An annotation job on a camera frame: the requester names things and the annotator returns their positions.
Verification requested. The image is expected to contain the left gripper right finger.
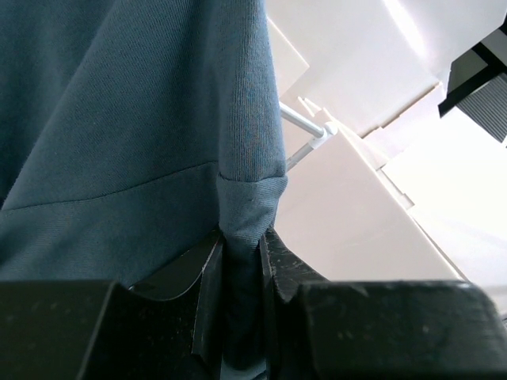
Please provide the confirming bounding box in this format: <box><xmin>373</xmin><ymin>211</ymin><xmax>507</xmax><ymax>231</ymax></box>
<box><xmin>259</xmin><ymin>230</ymin><xmax>506</xmax><ymax>379</ymax></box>

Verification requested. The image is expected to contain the blue t shirt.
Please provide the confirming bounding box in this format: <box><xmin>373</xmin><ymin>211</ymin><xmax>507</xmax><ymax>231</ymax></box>
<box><xmin>1</xmin><ymin>1</ymin><xmax>287</xmax><ymax>379</ymax></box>

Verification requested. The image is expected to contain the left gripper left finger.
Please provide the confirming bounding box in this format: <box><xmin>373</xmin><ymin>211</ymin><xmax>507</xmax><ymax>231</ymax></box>
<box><xmin>1</xmin><ymin>230</ymin><xmax>223</xmax><ymax>379</ymax></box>

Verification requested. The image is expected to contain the white clothes rack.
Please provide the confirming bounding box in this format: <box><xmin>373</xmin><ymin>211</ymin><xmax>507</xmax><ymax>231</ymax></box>
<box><xmin>280</xmin><ymin>97</ymin><xmax>338</xmax><ymax>171</ymax></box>

